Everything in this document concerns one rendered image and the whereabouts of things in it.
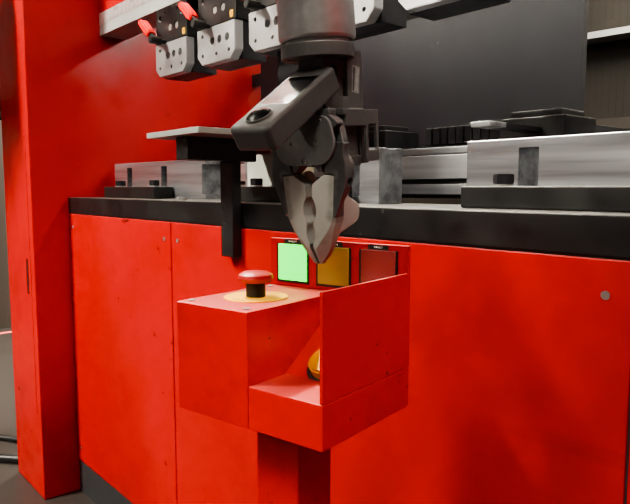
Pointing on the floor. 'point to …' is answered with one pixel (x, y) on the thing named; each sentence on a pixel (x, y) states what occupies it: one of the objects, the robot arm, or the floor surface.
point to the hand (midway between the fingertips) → (315, 252)
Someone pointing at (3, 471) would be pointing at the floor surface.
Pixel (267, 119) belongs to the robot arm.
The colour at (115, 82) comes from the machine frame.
